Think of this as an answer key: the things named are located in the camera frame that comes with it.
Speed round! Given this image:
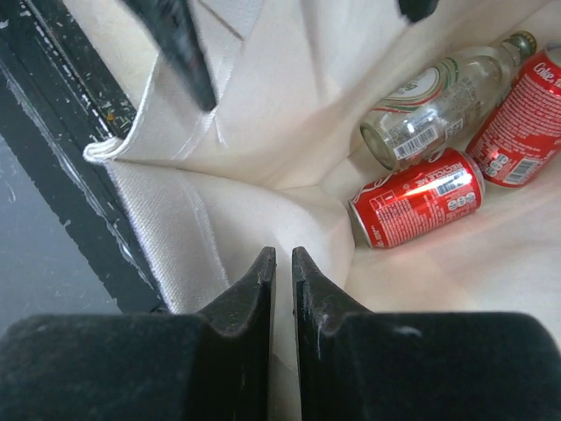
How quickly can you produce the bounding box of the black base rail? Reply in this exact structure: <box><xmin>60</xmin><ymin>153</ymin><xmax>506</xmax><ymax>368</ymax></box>
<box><xmin>1</xmin><ymin>1</ymin><xmax>167</xmax><ymax>314</ymax></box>

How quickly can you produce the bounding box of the red cola can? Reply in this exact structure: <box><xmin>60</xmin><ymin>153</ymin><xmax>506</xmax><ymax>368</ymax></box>
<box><xmin>466</xmin><ymin>39</ymin><xmax>560</xmax><ymax>188</ymax></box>

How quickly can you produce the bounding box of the clear bottle green cap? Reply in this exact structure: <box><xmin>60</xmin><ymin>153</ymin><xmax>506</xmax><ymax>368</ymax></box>
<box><xmin>359</xmin><ymin>31</ymin><xmax>537</xmax><ymax>171</ymax></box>

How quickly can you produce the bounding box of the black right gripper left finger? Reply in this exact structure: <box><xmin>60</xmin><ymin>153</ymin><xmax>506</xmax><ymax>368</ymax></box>
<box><xmin>1</xmin><ymin>247</ymin><xmax>276</xmax><ymax>420</ymax></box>

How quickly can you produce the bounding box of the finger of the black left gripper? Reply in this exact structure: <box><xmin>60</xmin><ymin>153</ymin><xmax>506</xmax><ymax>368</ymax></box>
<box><xmin>397</xmin><ymin>0</ymin><xmax>439</xmax><ymax>23</ymax></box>
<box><xmin>124</xmin><ymin>0</ymin><xmax>217</xmax><ymax>112</ymax></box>

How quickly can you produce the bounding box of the cream canvas tote bag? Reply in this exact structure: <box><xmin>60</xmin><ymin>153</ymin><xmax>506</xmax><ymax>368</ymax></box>
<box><xmin>65</xmin><ymin>0</ymin><xmax>561</xmax><ymax>330</ymax></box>

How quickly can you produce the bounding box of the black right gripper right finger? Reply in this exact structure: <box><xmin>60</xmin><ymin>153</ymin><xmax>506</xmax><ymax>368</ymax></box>
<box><xmin>292</xmin><ymin>247</ymin><xmax>560</xmax><ymax>420</ymax></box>

